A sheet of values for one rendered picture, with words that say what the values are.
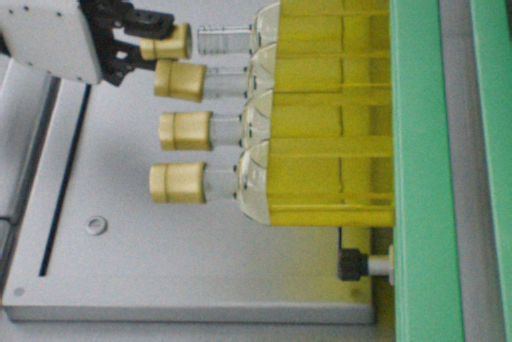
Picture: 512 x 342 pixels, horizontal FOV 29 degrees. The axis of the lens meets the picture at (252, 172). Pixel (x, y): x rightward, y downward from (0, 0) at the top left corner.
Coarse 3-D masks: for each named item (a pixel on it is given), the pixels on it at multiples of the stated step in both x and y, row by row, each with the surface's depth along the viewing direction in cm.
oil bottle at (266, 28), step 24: (288, 0) 91; (312, 0) 91; (336, 0) 91; (360, 0) 90; (384, 0) 90; (264, 24) 90; (288, 24) 89; (312, 24) 89; (336, 24) 88; (360, 24) 88; (384, 24) 88
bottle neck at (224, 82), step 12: (216, 72) 88; (228, 72) 88; (240, 72) 87; (204, 84) 88; (216, 84) 87; (228, 84) 87; (240, 84) 87; (204, 96) 88; (216, 96) 88; (228, 96) 88; (240, 96) 88
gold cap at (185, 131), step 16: (176, 112) 85; (192, 112) 85; (208, 112) 84; (160, 128) 84; (176, 128) 84; (192, 128) 84; (208, 128) 83; (160, 144) 84; (176, 144) 84; (192, 144) 84; (208, 144) 84
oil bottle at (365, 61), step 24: (264, 48) 87; (288, 48) 87; (312, 48) 86; (336, 48) 86; (360, 48) 86; (384, 48) 86; (264, 72) 85; (288, 72) 85; (312, 72) 85; (336, 72) 84; (360, 72) 84; (384, 72) 84
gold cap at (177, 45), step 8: (176, 24) 92; (184, 24) 92; (168, 32) 92; (176, 32) 92; (184, 32) 91; (144, 40) 92; (152, 40) 92; (168, 40) 92; (176, 40) 92; (184, 40) 91; (192, 40) 95; (144, 48) 92; (152, 48) 92; (160, 48) 92; (168, 48) 92; (176, 48) 92; (184, 48) 92; (144, 56) 93; (152, 56) 93; (160, 56) 93; (168, 56) 93; (176, 56) 92; (184, 56) 92
